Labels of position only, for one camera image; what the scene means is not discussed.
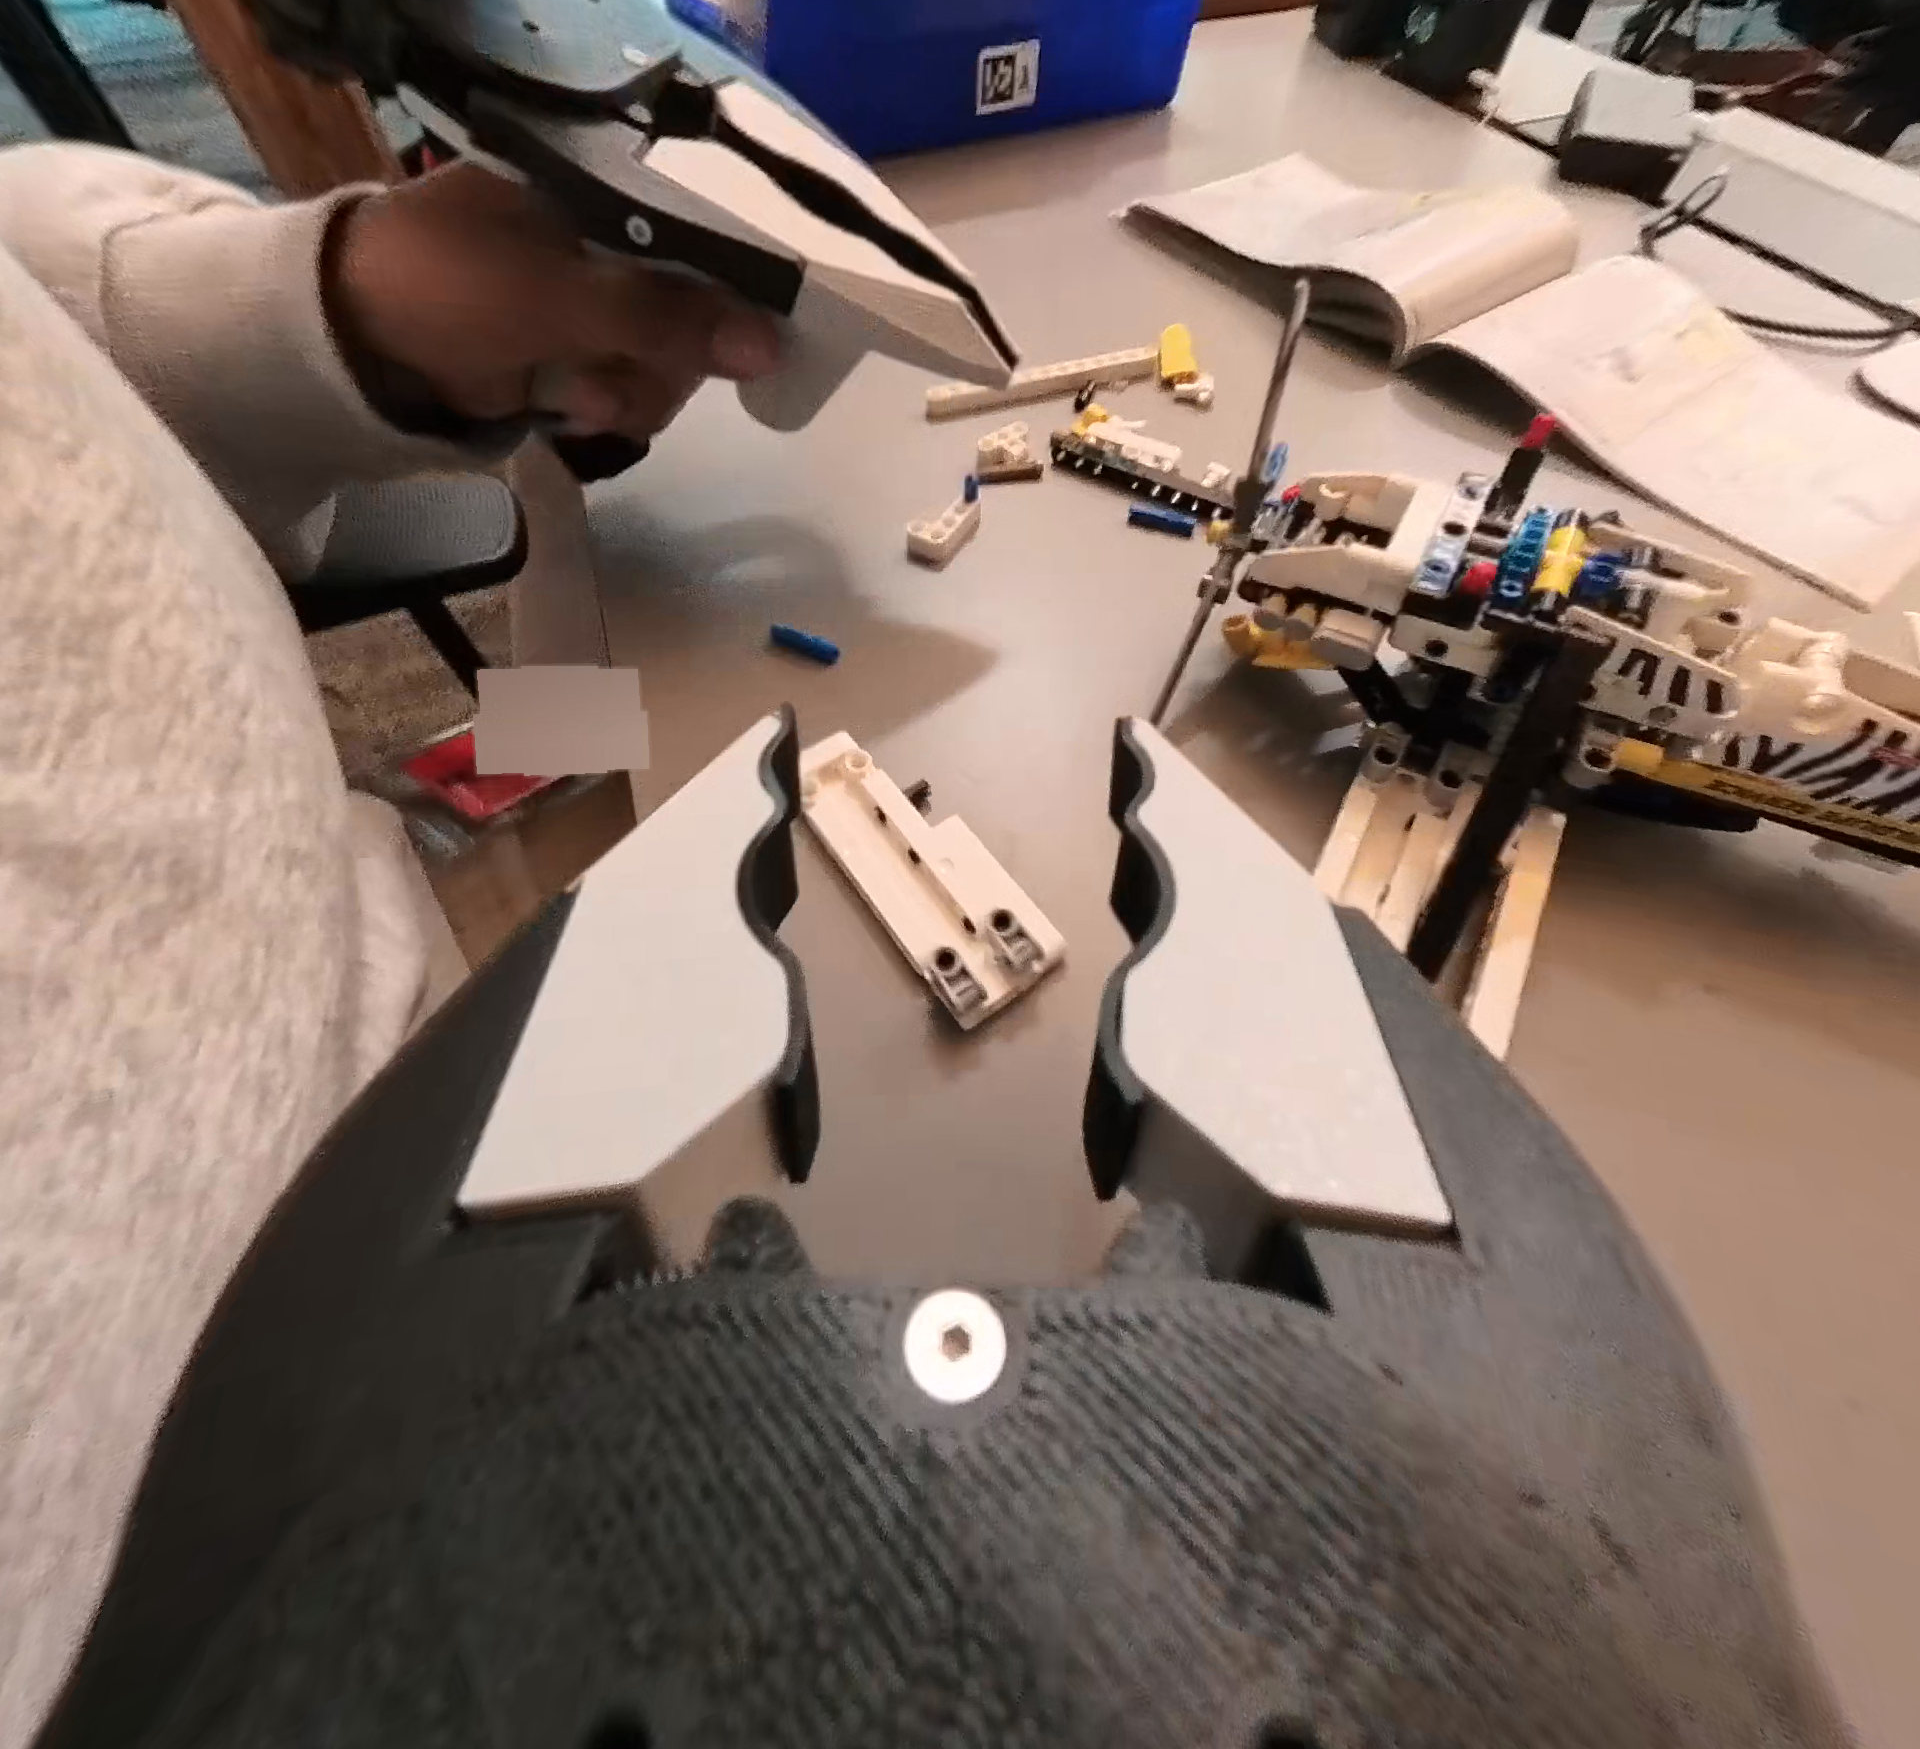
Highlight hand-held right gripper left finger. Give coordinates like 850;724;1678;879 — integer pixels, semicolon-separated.
453;704;823;1240

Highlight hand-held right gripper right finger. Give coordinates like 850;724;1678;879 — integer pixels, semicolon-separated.
1084;712;1456;1254

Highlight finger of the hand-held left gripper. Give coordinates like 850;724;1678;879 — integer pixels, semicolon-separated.
642;129;1021;389
702;80;1025;369

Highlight small white lego beam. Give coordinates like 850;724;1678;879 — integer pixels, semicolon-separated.
904;472;985;567

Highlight white lego panel piece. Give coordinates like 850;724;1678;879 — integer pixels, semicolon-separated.
797;728;1070;1033

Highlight person's left forearm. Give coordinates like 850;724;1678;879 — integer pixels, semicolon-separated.
0;141;395;565

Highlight long white lego beam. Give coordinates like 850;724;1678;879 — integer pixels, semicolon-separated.
924;343;1165;419

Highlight black lego beam assembly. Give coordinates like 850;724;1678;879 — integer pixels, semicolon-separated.
1049;404;1239;506

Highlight lego helicopter model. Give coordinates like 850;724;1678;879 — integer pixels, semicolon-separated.
1146;276;1920;1063

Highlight person's left hand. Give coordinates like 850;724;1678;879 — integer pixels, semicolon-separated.
327;165;785;461

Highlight blue storage bin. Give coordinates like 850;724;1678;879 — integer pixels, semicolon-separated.
660;0;1215;161

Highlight red packet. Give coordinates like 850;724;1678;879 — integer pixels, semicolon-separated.
397;735;565;823

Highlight black office chair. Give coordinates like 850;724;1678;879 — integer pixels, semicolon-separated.
283;474;529;689

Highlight person's grey sweater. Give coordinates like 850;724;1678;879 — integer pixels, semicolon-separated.
0;249;452;1749

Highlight flat white box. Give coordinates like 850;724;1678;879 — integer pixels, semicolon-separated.
1476;23;1613;152

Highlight open instruction booklet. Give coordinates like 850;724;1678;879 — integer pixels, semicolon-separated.
1116;151;1920;614

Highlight grey power adapter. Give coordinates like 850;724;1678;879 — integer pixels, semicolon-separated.
1557;66;1701;190

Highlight black cable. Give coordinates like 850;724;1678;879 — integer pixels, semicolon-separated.
1639;170;1920;340

